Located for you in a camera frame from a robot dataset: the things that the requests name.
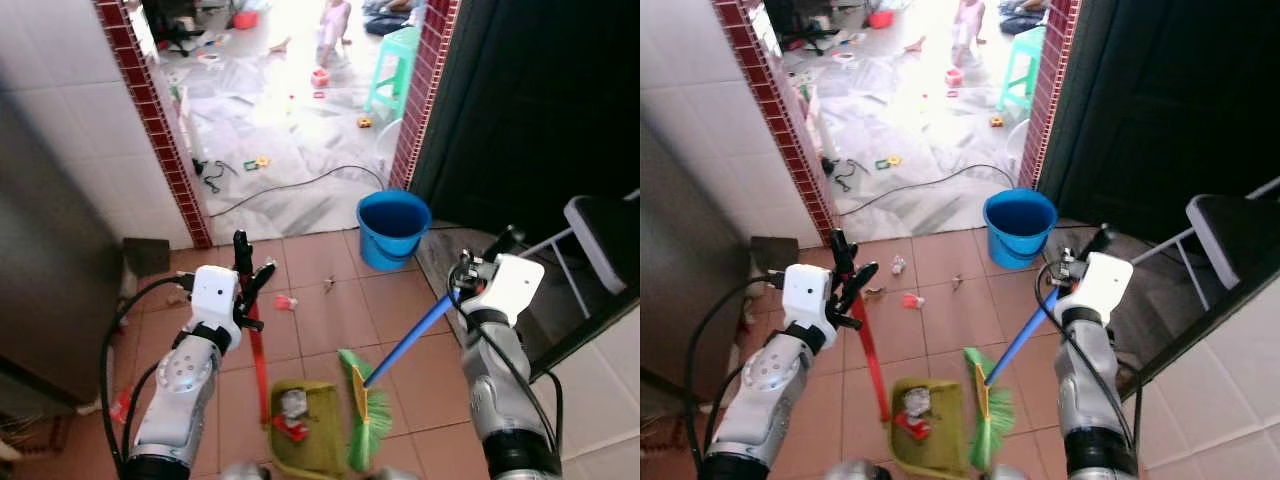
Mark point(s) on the silver robot leg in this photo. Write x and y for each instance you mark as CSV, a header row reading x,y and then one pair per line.
x,y
240,472
395,474
852,471
1000,474

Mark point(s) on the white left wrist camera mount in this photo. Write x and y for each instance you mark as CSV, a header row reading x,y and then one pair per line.
x,y
808,292
215,293

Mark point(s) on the silver robot right leg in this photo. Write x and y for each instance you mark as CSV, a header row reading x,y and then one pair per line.
x,y
1000,474
395,474

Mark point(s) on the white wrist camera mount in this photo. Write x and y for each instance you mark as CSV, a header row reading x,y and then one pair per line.
x,y
215,293
808,292
1105,283
515,285

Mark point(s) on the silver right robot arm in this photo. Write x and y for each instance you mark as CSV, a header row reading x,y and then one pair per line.
x,y
1085,400
500,390

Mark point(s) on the white round basin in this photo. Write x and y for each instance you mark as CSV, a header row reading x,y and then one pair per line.
x,y
390,140
1019,140

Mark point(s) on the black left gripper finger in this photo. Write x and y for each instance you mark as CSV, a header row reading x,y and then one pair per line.
x,y
263,280
866,282

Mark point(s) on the blue plastic bucket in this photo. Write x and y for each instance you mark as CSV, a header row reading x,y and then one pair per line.
x,y
1020,240
392,240

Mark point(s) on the seated person dark clothes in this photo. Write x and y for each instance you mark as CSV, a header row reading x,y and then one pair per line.
x,y
1022,15
390,15

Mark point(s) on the black chair white frame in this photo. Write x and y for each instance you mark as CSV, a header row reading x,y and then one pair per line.
x,y
605,230
1240,230

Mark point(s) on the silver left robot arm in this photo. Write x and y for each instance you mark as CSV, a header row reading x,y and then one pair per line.
x,y
770,375
185,375

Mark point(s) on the small child in pink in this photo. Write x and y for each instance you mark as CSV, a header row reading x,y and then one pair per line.
x,y
968,25
335,25

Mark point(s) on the pink red cup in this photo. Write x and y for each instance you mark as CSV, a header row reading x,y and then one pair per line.
x,y
320,77
953,76

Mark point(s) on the red plastic basin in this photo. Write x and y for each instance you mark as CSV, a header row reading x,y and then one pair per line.
x,y
245,18
880,18

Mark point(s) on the silver robot left leg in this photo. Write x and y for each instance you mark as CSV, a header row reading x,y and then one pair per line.
x,y
852,471
240,472

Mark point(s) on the yellow green toy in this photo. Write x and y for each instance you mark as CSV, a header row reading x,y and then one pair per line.
x,y
887,160
257,161

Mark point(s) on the green plastic stool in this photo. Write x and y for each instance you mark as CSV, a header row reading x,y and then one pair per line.
x,y
400,45
1025,45

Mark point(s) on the red crumpled wrapper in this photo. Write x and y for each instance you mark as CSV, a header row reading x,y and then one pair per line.
x,y
912,428
290,430

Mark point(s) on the pink red paper scrap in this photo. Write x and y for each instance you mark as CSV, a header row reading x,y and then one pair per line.
x,y
285,302
912,300

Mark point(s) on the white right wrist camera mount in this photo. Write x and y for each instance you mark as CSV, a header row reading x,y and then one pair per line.
x,y
515,285
1105,283

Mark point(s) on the grey crumpled paper ball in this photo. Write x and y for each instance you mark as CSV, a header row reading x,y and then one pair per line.
x,y
918,402
292,403

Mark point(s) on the grey refrigerator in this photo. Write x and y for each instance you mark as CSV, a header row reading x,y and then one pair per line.
x,y
50,280
665,300

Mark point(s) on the dark grey floor mat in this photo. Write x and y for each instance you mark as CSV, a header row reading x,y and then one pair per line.
x,y
1170,320
480,330

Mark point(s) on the dark grey flat panel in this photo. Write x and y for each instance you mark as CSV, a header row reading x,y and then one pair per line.
x,y
146,257
773,255

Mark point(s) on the dark wooden door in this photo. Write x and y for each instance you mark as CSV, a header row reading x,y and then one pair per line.
x,y
530,100
1170,100

